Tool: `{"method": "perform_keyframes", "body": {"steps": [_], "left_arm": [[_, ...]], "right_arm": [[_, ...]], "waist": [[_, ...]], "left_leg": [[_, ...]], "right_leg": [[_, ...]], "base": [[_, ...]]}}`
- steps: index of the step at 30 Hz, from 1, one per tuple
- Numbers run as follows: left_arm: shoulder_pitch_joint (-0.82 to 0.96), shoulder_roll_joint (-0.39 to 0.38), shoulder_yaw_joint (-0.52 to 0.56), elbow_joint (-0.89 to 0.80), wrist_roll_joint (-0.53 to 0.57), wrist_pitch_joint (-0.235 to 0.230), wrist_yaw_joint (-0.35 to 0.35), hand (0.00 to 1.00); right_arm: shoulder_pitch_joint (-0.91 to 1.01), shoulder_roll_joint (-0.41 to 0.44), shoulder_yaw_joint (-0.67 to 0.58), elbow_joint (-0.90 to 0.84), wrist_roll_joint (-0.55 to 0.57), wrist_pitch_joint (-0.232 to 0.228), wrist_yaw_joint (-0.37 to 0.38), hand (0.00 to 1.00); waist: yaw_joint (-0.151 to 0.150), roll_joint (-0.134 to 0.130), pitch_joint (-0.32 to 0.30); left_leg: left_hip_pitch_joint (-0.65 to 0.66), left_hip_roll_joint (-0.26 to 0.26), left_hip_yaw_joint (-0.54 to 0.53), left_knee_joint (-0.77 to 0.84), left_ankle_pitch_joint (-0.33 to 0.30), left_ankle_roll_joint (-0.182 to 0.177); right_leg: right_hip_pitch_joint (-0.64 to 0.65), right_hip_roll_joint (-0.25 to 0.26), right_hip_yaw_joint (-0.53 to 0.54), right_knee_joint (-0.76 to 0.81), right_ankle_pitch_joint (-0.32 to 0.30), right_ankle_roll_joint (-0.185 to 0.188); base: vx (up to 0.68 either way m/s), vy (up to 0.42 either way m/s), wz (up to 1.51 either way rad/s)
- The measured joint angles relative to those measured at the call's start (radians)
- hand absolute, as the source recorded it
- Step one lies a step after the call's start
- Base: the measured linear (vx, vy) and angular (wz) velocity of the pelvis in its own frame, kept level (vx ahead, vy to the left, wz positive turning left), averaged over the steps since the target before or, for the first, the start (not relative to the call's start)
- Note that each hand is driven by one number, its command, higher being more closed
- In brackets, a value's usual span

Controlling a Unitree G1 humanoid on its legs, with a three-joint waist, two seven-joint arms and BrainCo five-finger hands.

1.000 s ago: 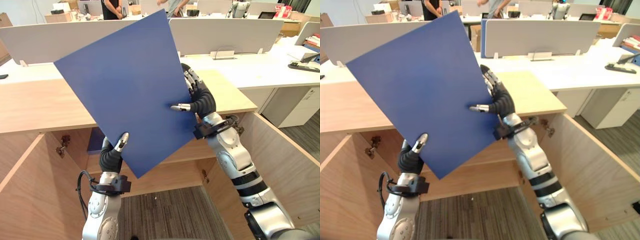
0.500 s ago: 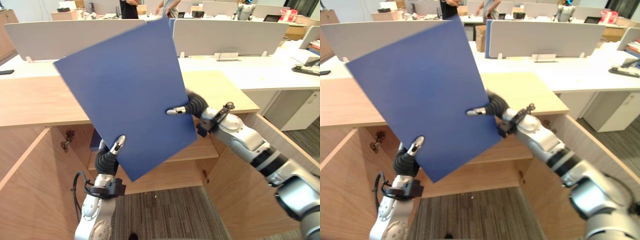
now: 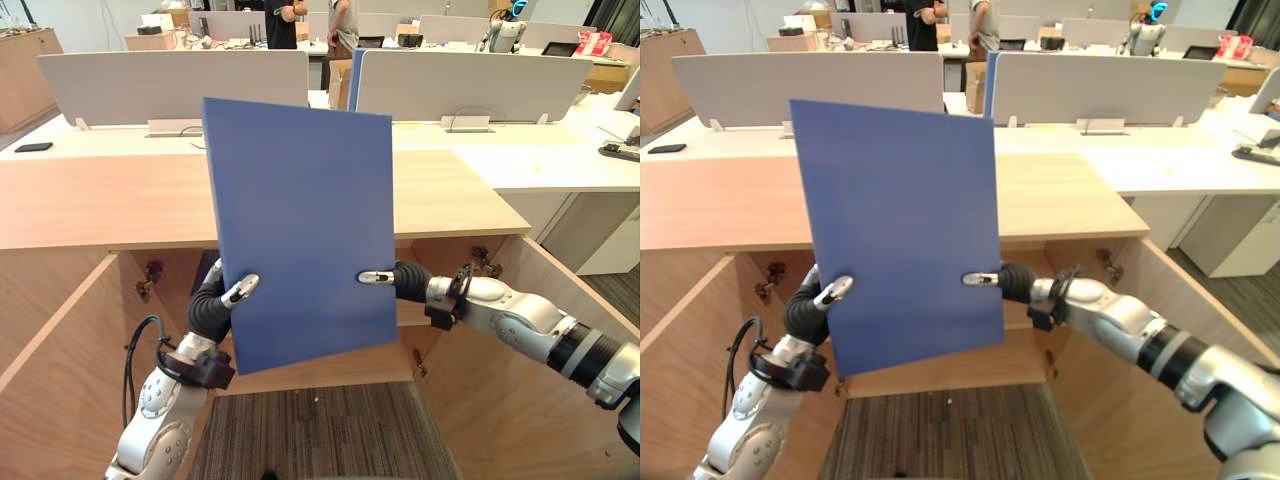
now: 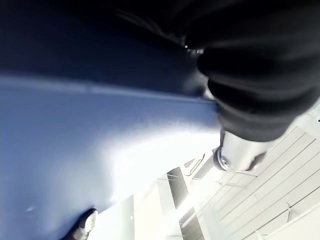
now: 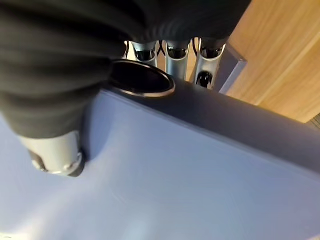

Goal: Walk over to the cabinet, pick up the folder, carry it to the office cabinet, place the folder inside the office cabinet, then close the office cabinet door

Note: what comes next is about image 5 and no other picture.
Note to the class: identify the grey flat panel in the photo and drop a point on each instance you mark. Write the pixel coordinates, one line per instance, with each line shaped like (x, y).
(231, 67)

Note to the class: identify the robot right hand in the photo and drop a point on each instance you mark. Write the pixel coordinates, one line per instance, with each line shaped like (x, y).
(57, 50)

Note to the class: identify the wooden cabinet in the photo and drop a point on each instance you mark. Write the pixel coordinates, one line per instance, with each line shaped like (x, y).
(280, 55)

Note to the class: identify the blue file folder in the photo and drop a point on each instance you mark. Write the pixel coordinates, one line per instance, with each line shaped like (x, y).
(175, 162)

